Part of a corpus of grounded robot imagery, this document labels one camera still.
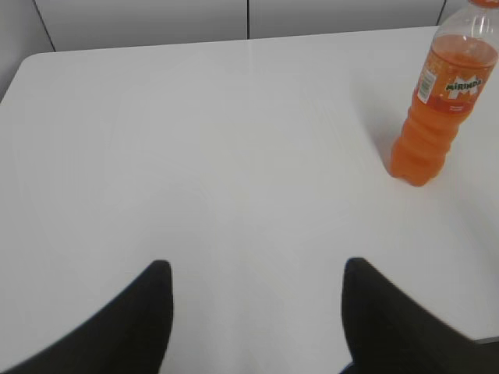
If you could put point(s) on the orange Mirinda soda bottle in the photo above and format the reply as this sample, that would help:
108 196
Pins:
461 58

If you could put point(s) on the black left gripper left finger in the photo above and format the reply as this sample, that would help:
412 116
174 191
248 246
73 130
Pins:
129 335

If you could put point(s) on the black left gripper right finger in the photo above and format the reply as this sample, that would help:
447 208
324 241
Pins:
388 332

